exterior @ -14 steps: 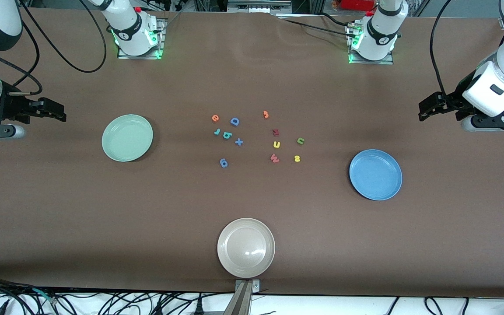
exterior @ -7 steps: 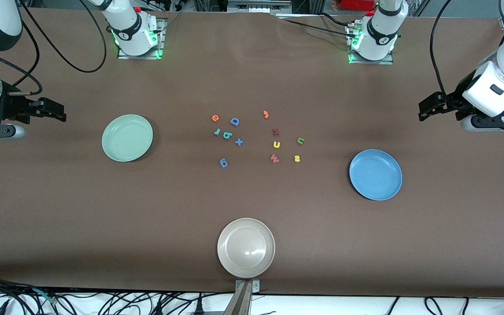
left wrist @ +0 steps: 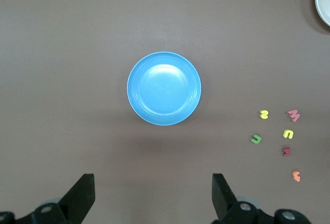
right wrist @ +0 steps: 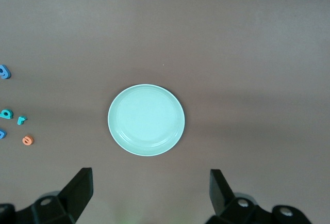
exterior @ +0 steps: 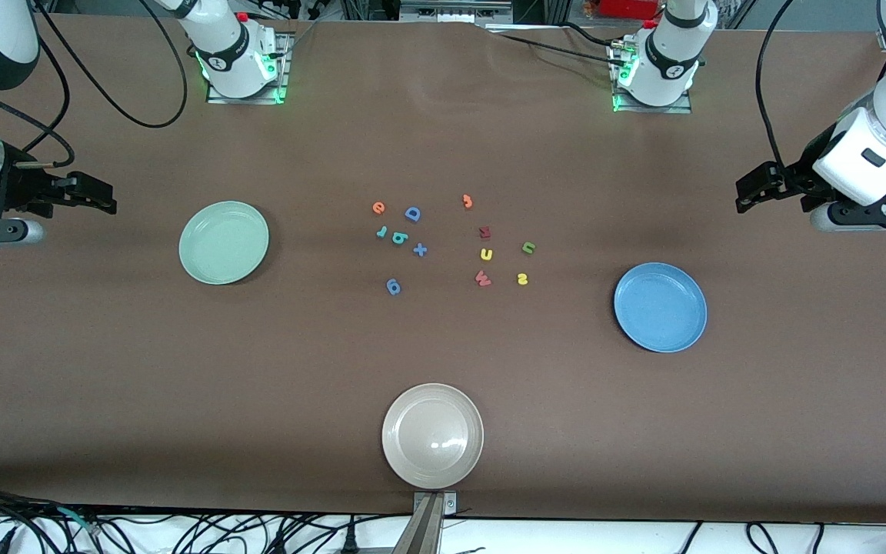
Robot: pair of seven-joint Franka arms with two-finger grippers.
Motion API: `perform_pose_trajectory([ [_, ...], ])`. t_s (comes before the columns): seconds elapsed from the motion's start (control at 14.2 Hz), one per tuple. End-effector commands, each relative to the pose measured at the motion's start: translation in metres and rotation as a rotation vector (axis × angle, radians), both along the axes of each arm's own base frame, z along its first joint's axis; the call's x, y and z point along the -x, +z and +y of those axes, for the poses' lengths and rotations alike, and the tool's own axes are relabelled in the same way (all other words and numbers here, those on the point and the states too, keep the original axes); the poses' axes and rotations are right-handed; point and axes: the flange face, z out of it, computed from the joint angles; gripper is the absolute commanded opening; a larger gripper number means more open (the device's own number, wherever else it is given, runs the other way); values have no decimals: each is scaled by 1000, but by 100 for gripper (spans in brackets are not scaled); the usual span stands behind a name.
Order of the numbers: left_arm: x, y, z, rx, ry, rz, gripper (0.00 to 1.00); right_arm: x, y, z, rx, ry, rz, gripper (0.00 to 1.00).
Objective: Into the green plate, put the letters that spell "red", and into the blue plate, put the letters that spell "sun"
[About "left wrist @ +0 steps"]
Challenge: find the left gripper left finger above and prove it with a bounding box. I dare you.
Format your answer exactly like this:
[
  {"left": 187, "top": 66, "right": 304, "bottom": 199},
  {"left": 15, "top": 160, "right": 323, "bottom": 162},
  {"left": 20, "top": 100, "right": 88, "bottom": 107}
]
[{"left": 15, "top": 173, "right": 95, "bottom": 224}]

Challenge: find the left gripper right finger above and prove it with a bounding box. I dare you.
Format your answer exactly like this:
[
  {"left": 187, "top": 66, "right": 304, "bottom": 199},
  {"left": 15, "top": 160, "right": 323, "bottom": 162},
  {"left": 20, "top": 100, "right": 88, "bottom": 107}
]
[{"left": 211, "top": 173, "right": 274, "bottom": 224}]

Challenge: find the brown table cover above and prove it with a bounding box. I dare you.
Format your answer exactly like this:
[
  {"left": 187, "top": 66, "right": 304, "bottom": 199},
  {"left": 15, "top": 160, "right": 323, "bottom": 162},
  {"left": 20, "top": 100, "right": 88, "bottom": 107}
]
[{"left": 0, "top": 0, "right": 330, "bottom": 224}]

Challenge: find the blue plate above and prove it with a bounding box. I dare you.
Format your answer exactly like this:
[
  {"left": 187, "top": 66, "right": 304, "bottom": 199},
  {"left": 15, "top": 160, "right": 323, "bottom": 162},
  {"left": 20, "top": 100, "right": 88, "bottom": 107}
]
[{"left": 126, "top": 51, "right": 203, "bottom": 127}]

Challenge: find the pink foam letter w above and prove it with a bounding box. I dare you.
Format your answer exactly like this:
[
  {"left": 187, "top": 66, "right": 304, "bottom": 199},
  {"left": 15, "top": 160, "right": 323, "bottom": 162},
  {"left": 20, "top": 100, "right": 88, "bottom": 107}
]
[{"left": 287, "top": 109, "right": 301, "bottom": 123}]

